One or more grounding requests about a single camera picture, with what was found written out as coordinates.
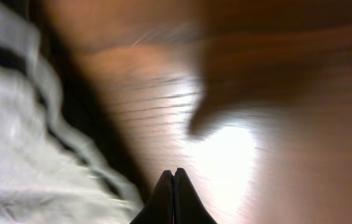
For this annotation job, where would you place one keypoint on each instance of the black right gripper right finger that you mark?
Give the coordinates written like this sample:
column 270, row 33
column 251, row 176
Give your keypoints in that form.
column 188, row 208

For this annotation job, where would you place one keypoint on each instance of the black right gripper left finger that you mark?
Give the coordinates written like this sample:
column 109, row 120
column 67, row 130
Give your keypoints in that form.
column 159, row 208

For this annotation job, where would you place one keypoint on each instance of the beige khaki shorts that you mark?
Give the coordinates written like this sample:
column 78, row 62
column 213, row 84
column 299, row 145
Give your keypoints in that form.
column 50, row 172

